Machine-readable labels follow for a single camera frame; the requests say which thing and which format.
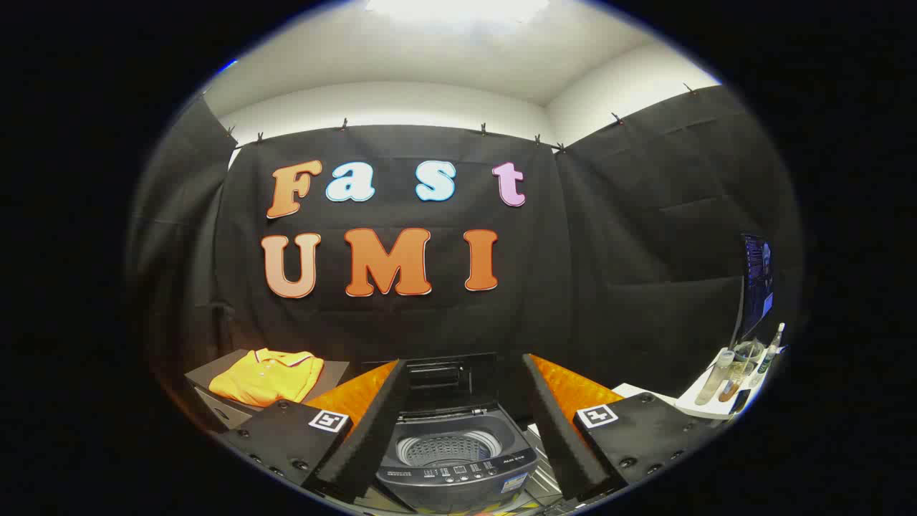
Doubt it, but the clear tube bottle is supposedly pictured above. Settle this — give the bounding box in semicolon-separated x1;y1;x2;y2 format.
695;350;736;406

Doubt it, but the yellow polo shirt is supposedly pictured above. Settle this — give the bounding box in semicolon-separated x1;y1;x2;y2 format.
208;348;325;408

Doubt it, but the slim spray bottle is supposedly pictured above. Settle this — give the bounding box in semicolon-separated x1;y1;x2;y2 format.
758;322;786;375

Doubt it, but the clear glass beaker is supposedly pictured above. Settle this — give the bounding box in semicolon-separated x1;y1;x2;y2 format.
731;340;764;382

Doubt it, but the row of black cloth clips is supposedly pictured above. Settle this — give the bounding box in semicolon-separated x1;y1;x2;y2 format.
226;82;699;155

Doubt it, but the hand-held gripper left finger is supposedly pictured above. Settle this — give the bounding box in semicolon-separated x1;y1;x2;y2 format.
213;358;411;506

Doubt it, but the black backdrop cloth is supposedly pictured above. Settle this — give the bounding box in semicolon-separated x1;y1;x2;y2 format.
129;85;803;402

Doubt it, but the grey washing machine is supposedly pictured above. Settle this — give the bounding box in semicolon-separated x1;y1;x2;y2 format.
376;405;538;513

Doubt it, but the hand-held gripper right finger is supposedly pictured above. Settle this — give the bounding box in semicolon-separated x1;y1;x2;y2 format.
522;353;719;502

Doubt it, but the grey stand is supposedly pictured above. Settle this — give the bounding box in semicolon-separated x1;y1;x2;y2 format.
185;350;352;432

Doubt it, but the black computer monitor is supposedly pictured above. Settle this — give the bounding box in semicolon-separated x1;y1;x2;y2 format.
731;233;774;346

